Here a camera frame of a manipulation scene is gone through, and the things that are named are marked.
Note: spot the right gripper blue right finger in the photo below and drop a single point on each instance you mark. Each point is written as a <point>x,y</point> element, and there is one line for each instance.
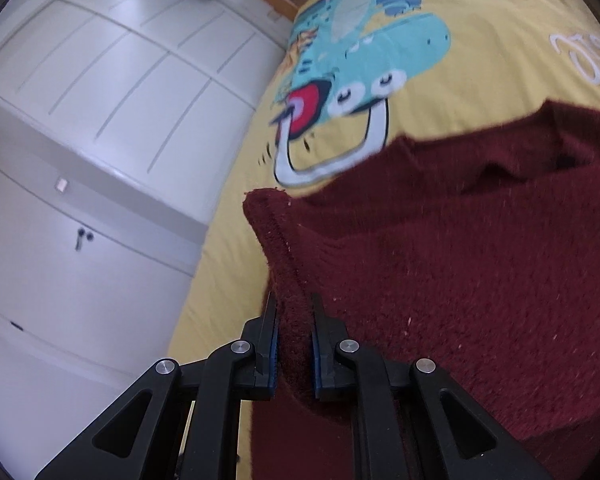
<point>411,420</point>

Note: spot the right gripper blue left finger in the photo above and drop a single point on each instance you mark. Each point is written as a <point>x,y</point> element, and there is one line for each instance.
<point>178,421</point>

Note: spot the dark red knitted sweater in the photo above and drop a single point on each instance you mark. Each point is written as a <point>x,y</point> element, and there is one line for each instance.
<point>481,252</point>

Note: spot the white wardrobe with doors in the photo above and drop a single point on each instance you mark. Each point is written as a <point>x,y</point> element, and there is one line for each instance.
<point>119,123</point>

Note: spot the yellow cartoon print bedspread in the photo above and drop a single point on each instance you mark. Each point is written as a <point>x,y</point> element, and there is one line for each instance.
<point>357,75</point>

